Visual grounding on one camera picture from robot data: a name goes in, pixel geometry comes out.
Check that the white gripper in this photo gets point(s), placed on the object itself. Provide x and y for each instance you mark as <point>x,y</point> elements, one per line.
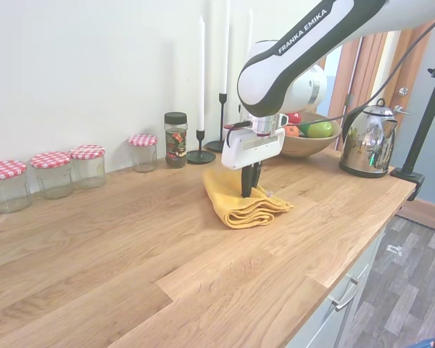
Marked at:
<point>252,150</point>

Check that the yellow terry towel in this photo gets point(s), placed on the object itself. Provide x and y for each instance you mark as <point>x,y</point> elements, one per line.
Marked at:
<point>239,208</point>

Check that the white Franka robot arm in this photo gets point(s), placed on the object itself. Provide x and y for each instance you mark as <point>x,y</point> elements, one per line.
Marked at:
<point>261,76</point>

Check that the black candle holder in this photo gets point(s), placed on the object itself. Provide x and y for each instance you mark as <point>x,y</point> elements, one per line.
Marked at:
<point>217,145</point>
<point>201,156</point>

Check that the orange fruit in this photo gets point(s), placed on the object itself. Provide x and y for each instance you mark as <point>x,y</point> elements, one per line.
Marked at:
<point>291,131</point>

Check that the wooden fruit bowl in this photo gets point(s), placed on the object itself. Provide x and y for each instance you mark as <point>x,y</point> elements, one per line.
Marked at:
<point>308,146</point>

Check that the dark green lime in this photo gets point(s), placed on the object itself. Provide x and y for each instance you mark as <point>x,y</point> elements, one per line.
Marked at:
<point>303,129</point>

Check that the red apple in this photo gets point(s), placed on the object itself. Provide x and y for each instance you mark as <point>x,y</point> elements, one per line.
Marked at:
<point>294,118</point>

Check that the spice jar black lid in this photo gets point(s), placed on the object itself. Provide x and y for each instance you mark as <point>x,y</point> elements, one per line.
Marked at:
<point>175,145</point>

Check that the green apple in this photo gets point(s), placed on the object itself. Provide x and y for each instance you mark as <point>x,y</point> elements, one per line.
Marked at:
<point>320,129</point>

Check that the glass jar red checkered lid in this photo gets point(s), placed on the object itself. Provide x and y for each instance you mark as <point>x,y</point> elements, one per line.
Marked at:
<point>143,156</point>
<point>52,177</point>
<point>88,168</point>
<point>7,188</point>

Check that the stainless steel kettle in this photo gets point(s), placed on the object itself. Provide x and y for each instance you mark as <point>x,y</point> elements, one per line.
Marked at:
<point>369,145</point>

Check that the metal door hinge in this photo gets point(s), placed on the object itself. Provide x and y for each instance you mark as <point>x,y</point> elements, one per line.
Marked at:
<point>349,99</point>

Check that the small white floor object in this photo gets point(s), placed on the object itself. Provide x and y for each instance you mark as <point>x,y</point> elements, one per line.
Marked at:
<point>394,250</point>

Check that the white kitchen cabinet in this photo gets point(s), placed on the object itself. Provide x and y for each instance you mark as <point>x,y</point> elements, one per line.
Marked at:
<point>330,326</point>

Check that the grey door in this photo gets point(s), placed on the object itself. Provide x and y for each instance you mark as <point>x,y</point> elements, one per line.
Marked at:
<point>417,127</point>

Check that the round silver door lock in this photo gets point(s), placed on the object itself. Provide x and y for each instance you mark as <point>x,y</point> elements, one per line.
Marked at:
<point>404,91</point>

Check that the wooden door frame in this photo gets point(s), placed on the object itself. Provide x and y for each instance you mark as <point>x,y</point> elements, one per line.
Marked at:
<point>362,72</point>

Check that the black Ulanzi camera clamp stand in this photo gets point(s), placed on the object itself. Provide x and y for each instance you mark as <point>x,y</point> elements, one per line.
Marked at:
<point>407,174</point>

